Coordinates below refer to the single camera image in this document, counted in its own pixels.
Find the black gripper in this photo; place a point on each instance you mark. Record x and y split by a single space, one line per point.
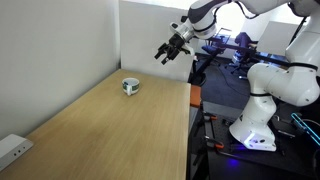
175 46

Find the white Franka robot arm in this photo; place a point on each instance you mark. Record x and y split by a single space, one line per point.
293 83

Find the white mug with green band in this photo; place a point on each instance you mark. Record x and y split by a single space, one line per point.
134 87

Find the white partition panel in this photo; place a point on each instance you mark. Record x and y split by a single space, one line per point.
143 36

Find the orange seat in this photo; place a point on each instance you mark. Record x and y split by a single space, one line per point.
195 96

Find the orange black clamp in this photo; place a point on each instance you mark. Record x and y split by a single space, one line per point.
210 117
215 143

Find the blue office chair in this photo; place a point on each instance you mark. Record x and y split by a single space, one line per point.
243 50

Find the white board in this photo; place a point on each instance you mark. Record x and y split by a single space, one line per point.
276 38

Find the computer case with blue light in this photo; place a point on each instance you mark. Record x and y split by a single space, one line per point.
305 128

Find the white rectangular box device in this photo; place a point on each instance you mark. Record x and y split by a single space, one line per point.
11 148

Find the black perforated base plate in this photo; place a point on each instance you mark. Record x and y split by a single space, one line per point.
293 160

